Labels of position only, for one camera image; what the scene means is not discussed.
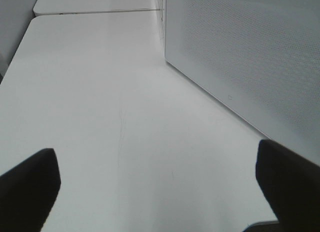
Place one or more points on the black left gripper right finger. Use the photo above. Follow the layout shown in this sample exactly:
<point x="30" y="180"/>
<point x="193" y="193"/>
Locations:
<point x="291" y="186"/>

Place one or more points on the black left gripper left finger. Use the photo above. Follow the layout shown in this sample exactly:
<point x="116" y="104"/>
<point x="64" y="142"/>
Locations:
<point x="28" y="192"/>

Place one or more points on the white microwave door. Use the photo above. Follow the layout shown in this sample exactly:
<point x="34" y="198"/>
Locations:
<point x="260" y="58"/>

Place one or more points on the white microwave oven body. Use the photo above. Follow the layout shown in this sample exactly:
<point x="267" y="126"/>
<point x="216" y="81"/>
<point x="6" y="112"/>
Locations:
<point x="162" y="17"/>

